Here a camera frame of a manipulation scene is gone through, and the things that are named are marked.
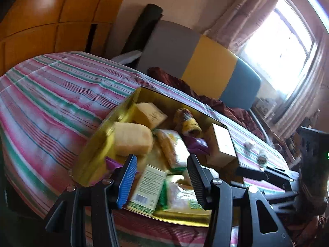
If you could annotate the pink curtain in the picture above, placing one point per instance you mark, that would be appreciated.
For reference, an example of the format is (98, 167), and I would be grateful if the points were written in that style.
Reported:
(244, 18)
(303, 95)

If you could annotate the wooden side table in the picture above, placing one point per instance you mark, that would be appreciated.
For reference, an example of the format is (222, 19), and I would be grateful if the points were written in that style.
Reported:
(280, 146)

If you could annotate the gold tin box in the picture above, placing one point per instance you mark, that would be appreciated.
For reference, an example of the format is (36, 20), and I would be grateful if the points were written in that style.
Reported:
(92, 154)

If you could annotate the green yellow noodle packet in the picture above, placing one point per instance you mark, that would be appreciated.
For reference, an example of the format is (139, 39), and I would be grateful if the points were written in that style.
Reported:
(180, 196)
(172, 146)

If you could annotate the maroon blanket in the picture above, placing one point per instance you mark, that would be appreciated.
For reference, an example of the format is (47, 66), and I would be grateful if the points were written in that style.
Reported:
(231, 110)

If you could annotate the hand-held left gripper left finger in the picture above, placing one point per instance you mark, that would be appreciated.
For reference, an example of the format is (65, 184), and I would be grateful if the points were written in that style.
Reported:
(126, 182)

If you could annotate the white boxes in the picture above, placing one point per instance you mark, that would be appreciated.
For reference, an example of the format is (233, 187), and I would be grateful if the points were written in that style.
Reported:
(266, 105)

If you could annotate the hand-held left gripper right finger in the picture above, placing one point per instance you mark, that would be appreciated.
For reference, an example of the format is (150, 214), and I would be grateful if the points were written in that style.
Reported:
(199, 185)

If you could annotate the person's right forearm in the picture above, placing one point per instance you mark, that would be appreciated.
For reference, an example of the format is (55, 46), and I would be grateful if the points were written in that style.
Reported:
(313, 226)

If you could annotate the small green box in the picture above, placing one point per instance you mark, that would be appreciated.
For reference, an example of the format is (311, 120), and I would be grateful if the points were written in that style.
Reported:
(149, 187)

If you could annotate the purple snack packet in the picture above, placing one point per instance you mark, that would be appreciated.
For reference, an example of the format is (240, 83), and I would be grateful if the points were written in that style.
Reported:
(113, 163)
(196, 145)

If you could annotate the window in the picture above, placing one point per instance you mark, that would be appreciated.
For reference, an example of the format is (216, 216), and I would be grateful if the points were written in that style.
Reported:
(282, 43)

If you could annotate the yellow sponge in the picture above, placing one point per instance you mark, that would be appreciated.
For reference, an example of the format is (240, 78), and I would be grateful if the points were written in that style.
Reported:
(132, 139)
(150, 114)

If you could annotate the wooden wardrobe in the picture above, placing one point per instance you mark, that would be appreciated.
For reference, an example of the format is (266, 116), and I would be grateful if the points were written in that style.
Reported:
(51, 18)

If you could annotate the white cardboard box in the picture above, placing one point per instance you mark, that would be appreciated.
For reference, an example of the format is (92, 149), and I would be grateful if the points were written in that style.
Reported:
(222, 144)

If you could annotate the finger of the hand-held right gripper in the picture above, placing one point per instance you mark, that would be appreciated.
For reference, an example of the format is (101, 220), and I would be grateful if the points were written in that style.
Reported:
(282, 196)
(250, 171)

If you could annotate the black rolled mat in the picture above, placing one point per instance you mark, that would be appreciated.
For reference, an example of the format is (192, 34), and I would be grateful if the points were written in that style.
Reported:
(144, 25)

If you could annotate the grey yellow blue headboard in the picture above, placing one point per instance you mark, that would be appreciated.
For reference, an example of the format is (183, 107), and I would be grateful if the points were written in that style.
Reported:
(205, 64)

